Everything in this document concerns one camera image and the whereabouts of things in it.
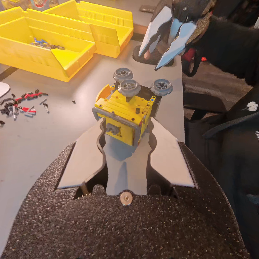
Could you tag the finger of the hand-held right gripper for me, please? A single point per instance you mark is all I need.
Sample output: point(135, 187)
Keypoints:
point(182, 38)
point(155, 26)

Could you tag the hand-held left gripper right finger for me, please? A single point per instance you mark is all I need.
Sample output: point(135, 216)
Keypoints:
point(170, 161)

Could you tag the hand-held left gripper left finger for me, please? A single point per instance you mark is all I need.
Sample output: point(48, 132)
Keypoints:
point(85, 161)

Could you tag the yellow brick toy truck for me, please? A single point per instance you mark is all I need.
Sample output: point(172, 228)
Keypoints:
point(121, 113)

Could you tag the pale grey desk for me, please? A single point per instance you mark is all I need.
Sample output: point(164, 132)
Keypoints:
point(50, 141)

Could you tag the red and black backpack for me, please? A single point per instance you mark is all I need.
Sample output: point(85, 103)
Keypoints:
point(190, 56)

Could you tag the black flat device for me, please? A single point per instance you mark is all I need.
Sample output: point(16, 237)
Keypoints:
point(146, 8)

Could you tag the pile of small brick parts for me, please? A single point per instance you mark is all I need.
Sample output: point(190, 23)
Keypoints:
point(18, 105)

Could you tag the white oval board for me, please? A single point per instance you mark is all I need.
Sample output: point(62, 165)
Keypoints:
point(4, 90)

